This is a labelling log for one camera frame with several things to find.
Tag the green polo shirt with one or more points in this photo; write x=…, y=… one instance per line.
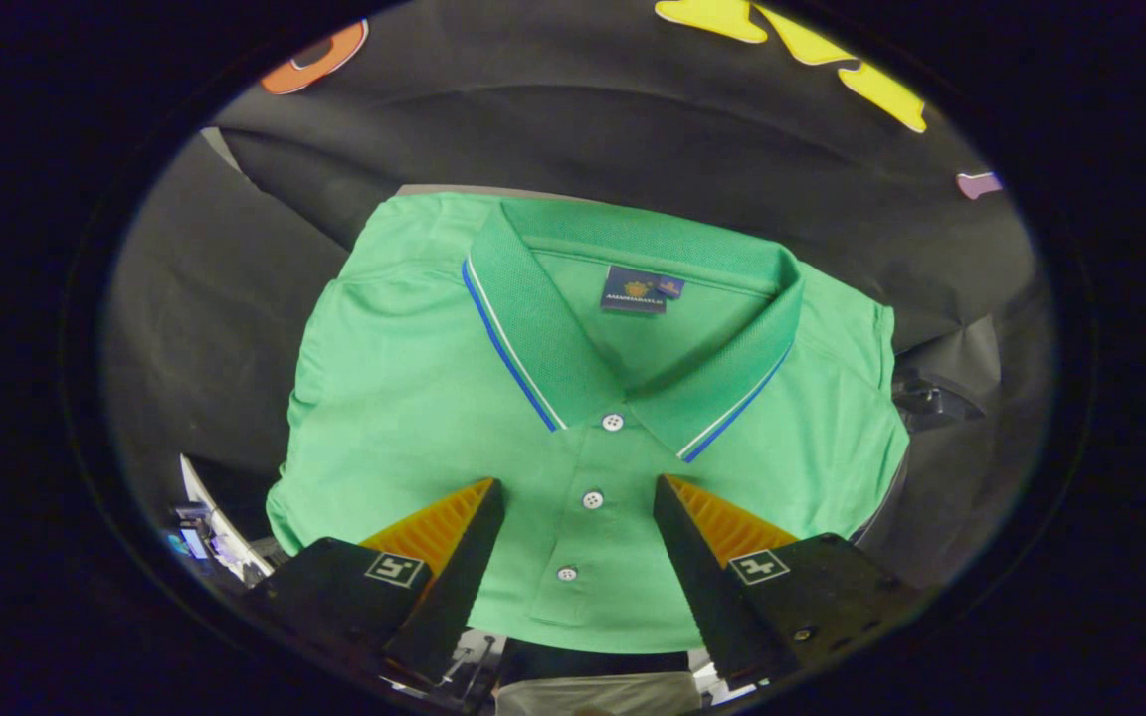
x=414, y=398

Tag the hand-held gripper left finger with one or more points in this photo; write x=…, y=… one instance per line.
x=459, y=587

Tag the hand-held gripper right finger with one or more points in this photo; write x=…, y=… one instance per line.
x=697, y=577

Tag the black backdrop cloth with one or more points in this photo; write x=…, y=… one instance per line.
x=633, y=129

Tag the white printed paper clutter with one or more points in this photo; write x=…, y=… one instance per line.
x=220, y=527

